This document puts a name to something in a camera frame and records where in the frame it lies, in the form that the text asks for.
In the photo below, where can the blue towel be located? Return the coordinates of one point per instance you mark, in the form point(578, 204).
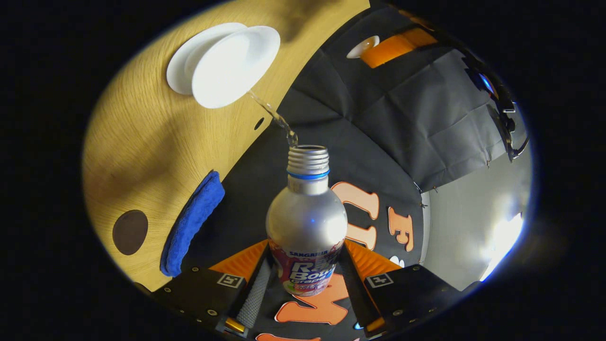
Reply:
point(191, 222)

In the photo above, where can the silver water bottle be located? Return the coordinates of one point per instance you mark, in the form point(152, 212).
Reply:
point(307, 222)

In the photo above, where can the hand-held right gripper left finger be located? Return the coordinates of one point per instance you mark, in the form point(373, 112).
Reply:
point(255, 298)

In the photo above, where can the white saucer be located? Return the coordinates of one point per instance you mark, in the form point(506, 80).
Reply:
point(177, 71)

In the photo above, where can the white teacup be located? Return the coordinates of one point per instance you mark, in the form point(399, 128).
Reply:
point(232, 71)

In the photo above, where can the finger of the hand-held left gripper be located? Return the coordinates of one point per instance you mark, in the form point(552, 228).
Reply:
point(414, 19)
point(397, 47)

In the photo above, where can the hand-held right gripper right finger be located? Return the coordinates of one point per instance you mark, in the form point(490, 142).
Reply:
point(357, 293)

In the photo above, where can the white teacup lid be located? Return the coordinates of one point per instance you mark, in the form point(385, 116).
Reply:
point(362, 47)

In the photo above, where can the dark brown round coaster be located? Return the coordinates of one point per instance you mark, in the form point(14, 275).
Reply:
point(130, 232)

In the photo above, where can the ceiling light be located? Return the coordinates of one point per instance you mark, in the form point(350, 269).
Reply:
point(502, 241)

